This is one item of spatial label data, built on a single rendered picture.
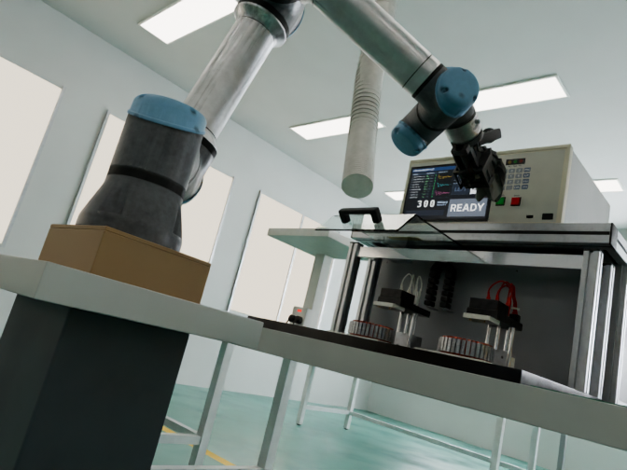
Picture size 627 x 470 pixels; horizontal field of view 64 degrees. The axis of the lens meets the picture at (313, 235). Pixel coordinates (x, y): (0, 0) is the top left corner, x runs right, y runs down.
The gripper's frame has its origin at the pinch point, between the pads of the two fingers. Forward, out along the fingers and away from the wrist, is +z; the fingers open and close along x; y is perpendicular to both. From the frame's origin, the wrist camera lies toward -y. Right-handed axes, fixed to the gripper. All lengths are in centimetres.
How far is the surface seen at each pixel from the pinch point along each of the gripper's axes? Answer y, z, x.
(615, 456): -194, 605, -99
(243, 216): -207, 204, -468
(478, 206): 0.3, 3.4, -5.5
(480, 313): 29.5, 7.7, 3.6
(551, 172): -7.2, -0.1, 11.2
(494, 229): 8.0, 3.8, 1.1
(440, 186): -5.2, 0.8, -17.3
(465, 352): 41.7, 3.7, 5.7
